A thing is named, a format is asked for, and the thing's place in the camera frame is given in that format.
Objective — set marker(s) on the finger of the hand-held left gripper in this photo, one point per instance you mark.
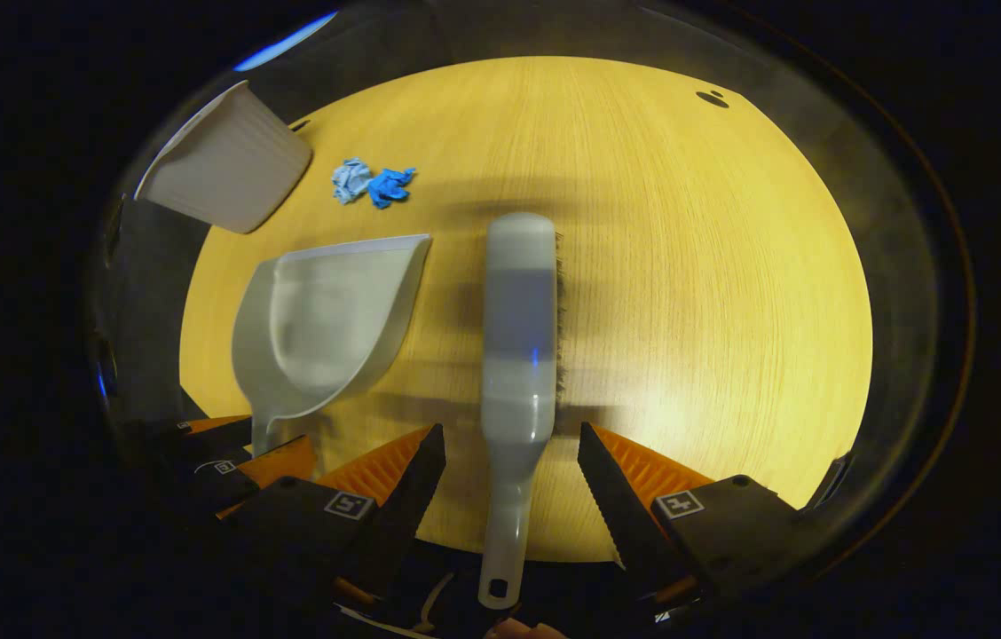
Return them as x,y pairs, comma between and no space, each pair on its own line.
190,441
225,484

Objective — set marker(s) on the white dustpan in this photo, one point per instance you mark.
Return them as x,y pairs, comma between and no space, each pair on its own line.
323,328

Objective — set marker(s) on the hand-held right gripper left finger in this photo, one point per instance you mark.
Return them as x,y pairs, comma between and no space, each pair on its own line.
407,506

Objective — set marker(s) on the white garbage bin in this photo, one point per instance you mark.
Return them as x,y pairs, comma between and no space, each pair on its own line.
225,169

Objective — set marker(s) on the light blue paper scrap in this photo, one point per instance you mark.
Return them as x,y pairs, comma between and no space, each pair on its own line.
350,180

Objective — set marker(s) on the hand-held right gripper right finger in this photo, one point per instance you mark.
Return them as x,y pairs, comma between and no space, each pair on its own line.
616,501

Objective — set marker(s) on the small white broom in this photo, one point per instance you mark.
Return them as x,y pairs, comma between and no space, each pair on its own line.
518,355

